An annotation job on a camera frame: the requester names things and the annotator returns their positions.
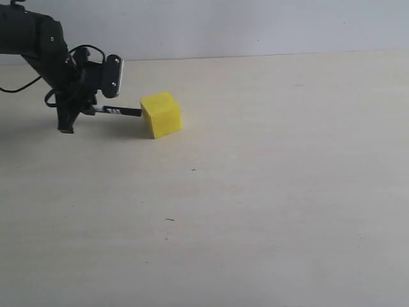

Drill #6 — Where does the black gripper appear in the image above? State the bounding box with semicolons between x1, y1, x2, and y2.
28;51;108;134

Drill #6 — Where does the black and white marker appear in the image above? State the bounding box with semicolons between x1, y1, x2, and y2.
93;105;142;117

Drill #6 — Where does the yellow foam cube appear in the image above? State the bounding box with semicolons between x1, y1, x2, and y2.
140;92;183;139

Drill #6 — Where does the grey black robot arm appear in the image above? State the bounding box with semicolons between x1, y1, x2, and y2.
1;1;119;134

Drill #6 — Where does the black cable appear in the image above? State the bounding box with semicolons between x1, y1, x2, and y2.
0;44;106;109

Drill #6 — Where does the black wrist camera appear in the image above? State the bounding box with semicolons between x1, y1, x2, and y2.
100;54;124;98

